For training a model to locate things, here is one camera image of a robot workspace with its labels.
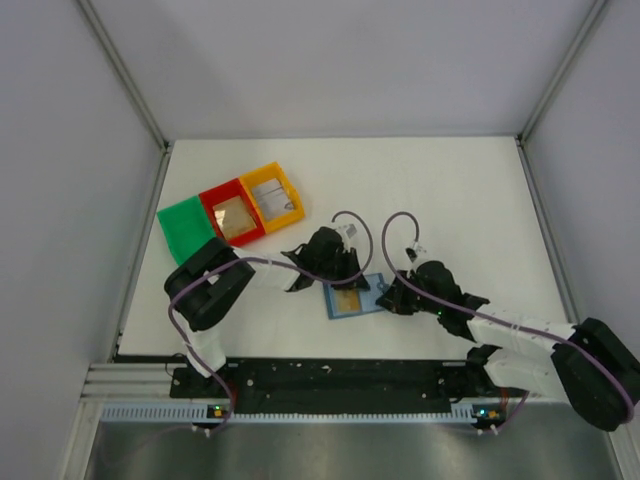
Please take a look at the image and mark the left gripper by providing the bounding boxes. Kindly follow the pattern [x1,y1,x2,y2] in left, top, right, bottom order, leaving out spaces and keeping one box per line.
[315,247,370,291]

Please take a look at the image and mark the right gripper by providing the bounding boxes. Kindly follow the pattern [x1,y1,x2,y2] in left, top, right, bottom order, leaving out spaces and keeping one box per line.
[376,269,444,315]

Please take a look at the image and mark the blue leather card holder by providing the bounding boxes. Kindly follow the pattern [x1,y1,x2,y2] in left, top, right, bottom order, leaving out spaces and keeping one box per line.
[323,273,389,320]

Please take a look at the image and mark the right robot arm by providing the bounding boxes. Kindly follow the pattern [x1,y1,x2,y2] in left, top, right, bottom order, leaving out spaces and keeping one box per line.
[376,261,639,432]

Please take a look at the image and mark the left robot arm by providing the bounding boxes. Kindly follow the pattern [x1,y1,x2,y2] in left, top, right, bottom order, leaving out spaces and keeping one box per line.
[164,223,370,397]

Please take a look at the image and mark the silver cards in yellow bin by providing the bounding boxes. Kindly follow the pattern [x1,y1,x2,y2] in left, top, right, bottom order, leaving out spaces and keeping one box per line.
[249,178,304,223]

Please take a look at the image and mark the gold cards in red bin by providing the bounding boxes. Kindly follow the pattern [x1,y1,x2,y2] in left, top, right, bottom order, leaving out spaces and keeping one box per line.
[213,196,256,240]

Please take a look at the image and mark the yellow plastic bin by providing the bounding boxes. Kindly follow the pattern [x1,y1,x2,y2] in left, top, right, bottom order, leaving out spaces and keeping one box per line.
[239,162,306,234]

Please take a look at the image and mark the red plastic bin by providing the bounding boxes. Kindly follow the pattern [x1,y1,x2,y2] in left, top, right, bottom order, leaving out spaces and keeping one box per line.
[198,178,266,247]

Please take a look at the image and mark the green plastic bin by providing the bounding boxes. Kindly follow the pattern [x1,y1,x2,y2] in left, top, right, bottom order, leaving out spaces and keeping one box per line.
[157,196,216,265]

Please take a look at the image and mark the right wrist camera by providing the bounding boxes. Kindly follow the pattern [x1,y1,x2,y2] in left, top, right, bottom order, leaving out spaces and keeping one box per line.
[405,242,429,264]

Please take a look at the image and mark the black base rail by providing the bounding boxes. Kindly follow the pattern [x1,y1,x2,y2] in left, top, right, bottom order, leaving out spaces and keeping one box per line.
[169,357,523,415]

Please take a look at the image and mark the white cable duct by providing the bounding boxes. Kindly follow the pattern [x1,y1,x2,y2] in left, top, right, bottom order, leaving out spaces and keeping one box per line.
[99,402,506,426]

